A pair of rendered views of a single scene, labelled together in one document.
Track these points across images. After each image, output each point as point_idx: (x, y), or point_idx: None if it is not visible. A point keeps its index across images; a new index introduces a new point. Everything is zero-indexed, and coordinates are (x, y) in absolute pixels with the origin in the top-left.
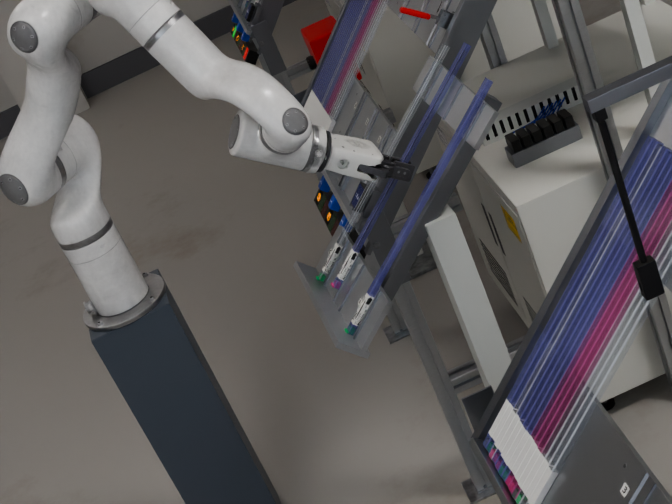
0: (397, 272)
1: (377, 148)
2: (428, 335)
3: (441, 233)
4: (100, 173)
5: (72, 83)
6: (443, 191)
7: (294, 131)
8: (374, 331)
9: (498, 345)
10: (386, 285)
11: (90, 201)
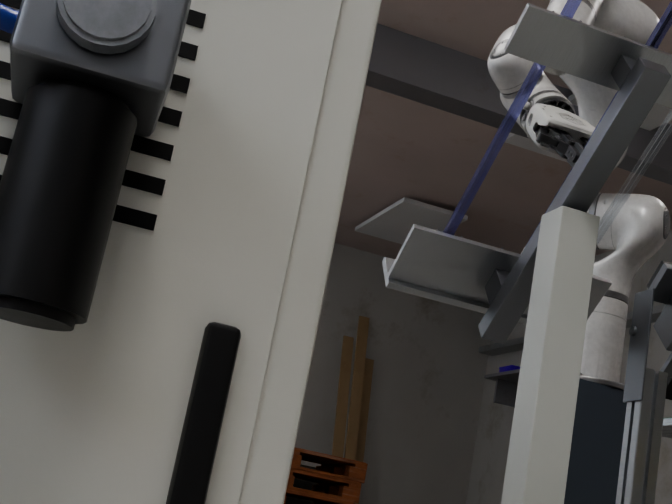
0: (514, 270)
1: (579, 128)
2: (627, 499)
3: (546, 228)
4: (627, 246)
5: (591, 112)
6: (571, 177)
7: (492, 55)
8: (398, 255)
9: (527, 425)
10: (504, 283)
11: (599, 261)
